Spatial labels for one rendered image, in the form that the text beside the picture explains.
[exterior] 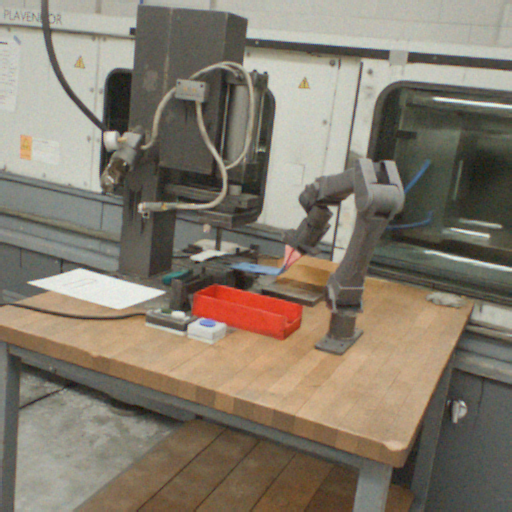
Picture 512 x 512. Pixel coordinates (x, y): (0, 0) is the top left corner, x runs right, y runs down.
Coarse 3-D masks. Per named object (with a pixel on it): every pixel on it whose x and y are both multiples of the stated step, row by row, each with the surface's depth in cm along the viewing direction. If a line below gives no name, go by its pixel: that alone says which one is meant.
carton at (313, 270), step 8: (304, 256) 219; (280, 264) 210; (296, 264) 208; (304, 264) 219; (312, 264) 218; (320, 264) 217; (328, 264) 216; (336, 264) 215; (288, 272) 209; (296, 272) 208; (304, 272) 207; (312, 272) 206; (320, 272) 205; (328, 272) 204; (304, 280) 208; (312, 280) 207; (320, 280) 205
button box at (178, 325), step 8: (0, 304) 162; (8, 304) 161; (16, 304) 161; (48, 312) 158; (56, 312) 158; (136, 312) 163; (144, 312) 162; (152, 312) 159; (160, 312) 159; (152, 320) 158; (160, 320) 157; (168, 320) 156; (176, 320) 156; (184, 320) 157; (192, 320) 158; (160, 328) 157; (168, 328) 157; (176, 328) 156; (184, 328) 155
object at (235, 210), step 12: (228, 180) 185; (168, 192) 191; (180, 192) 189; (192, 192) 188; (204, 192) 186; (216, 192) 193; (228, 192) 186; (240, 192) 187; (228, 204) 184; (240, 204) 182; (252, 204) 185; (204, 216) 180; (216, 216) 179; (228, 216) 177; (240, 216) 182; (252, 216) 190; (204, 228) 183; (228, 228) 187
